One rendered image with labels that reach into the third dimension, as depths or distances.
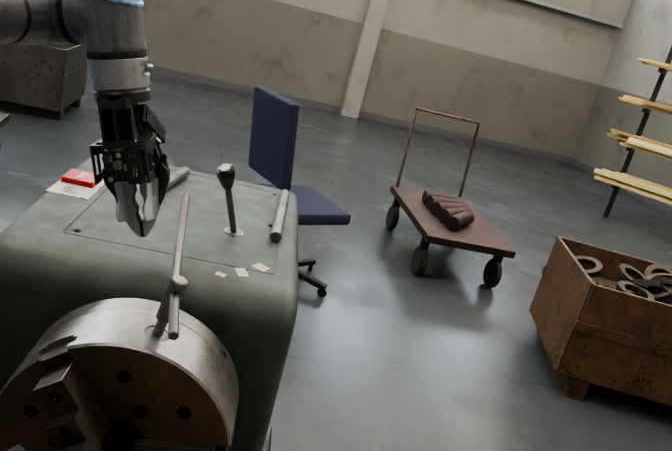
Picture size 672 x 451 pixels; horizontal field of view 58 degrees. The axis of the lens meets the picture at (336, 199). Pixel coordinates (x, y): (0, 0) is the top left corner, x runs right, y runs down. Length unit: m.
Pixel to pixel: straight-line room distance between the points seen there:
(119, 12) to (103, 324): 0.40
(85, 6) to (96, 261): 0.38
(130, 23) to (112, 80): 0.07
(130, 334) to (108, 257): 0.19
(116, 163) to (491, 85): 11.09
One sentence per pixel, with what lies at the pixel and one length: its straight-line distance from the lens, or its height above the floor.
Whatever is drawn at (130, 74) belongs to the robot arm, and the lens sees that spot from 0.82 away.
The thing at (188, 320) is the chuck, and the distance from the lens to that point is 0.91.
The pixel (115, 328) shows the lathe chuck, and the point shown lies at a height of 1.24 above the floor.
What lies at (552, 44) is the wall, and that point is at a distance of 12.21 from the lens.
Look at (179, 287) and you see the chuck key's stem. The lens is 0.81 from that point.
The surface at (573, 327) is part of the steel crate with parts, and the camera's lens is 3.56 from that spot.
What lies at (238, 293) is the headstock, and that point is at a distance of 0.96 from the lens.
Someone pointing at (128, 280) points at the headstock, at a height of 1.24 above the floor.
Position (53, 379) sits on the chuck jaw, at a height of 1.20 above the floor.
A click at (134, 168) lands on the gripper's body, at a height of 1.44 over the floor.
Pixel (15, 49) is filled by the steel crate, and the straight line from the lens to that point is 6.56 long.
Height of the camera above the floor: 1.69
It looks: 17 degrees down
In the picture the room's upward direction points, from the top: 15 degrees clockwise
